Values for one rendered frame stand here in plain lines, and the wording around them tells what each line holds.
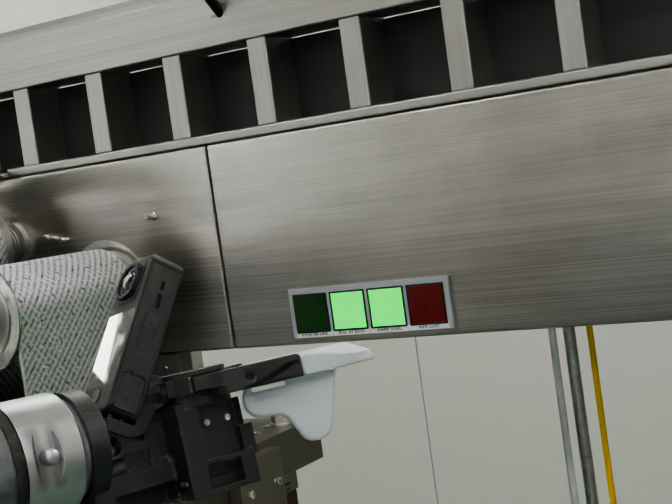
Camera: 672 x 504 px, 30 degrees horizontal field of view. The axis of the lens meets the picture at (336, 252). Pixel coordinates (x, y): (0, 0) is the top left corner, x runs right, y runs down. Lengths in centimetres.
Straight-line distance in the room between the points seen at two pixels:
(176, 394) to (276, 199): 97
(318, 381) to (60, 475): 18
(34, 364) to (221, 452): 85
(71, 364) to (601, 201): 72
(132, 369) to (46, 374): 86
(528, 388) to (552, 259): 263
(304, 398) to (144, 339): 11
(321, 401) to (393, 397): 359
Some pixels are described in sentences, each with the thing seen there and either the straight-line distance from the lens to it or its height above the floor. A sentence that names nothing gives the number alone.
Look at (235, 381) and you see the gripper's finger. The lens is 81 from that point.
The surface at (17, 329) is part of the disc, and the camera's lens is 164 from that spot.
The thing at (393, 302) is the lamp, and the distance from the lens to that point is 168.
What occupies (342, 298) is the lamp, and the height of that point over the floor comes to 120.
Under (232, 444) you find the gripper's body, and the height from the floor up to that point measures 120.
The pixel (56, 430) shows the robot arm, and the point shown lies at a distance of 77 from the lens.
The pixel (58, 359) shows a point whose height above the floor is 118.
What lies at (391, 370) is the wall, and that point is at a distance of 441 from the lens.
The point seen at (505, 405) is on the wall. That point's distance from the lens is 425.
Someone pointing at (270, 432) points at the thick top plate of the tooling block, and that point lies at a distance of 176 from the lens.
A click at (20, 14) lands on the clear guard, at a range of 205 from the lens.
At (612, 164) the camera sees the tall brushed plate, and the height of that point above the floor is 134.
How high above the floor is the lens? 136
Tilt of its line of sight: 3 degrees down
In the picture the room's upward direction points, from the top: 8 degrees counter-clockwise
